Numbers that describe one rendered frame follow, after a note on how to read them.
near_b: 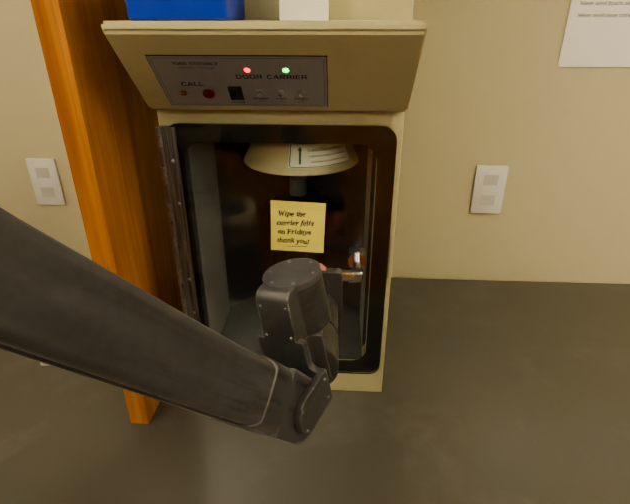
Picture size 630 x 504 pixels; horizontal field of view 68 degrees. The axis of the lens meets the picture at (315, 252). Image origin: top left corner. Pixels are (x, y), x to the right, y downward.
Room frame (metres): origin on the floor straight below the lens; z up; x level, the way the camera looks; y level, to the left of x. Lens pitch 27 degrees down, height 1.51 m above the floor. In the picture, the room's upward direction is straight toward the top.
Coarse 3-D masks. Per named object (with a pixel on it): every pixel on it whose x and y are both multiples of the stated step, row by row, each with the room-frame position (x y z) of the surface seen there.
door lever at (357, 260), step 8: (352, 256) 0.60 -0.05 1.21; (360, 256) 0.60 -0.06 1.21; (352, 264) 0.60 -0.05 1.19; (360, 264) 0.58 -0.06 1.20; (344, 272) 0.55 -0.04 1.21; (352, 272) 0.55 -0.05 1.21; (360, 272) 0.55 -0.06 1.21; (344, 280) 0.55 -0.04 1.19; (352, 280) 0.55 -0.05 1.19; (360, 280) 0.55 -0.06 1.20
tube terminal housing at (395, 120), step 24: (264, 0) 0.62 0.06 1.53; (336, 0) 0.62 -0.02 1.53; (360, 0) 0.62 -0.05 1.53; (384, 0) 0.61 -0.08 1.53; (408, 0) 0.61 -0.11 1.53; (168, 120) 0.63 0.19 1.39; (192, 120) 0.63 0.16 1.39; (216, 120) 0.63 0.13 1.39; (240, 120) 0.62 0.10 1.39; (264, 120) 0.62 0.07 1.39; (288, 120) 0.62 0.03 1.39; (312, 120) 0.62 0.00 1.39; (336, 120) 0.62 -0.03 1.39; (360, 120) 0.62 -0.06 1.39; (384, 120) 0.61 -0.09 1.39; (384, 312) 0.61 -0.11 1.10; (384, 336) 0.61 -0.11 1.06; (336, 384) 0.62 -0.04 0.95; (360, 384) 0.61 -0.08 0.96
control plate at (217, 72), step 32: (160, 64) 0.54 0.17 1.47; (192, 64) 0.54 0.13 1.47; (224, 64) 0.54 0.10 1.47; (256, 64) 0.54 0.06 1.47; (288, 64) 0.53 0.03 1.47; (320, 64) 0.53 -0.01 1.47; (192, 96) 0.58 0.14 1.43; (224, 96) 0.58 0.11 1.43; (256, 96) 0.58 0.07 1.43; (288, 96) 0.57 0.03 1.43; (320, 96) 0.57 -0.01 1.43
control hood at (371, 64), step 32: (128, 32) 0.52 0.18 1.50; (160, 32) 0.51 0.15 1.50; (192, 32) 0.51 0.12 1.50; (224, 32) 0.51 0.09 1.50; (256, 32) 0.51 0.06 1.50; (288, 32) 0.51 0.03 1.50; (320, 32) 0.50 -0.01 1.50; (352, 32) 0.50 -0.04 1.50; (384, 32) 0.50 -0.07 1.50; (416, 32) 0.50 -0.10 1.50; (128, 64) 0.55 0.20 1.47; (352, 64) 0.53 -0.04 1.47; (384, 64) 0.53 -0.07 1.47; (416, 64) 0.53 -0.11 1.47; (160, 96) 0.58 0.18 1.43; (352, 96) 0.57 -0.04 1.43; (384, 96) 0.57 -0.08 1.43
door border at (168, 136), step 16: (176, 144) 0.62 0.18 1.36; (160, 160) 0.61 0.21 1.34; (176, 160) 0.62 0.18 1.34; (176, 176) 0.62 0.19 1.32; (176, 192) 0.62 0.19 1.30; (176, 208) 0.62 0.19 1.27; (176, 224) 0.62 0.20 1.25; (176, 256) 0.61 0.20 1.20; (192, 272) 0.62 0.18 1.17; (192, 288) 0.62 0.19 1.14; (192, 304) 0.62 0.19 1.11
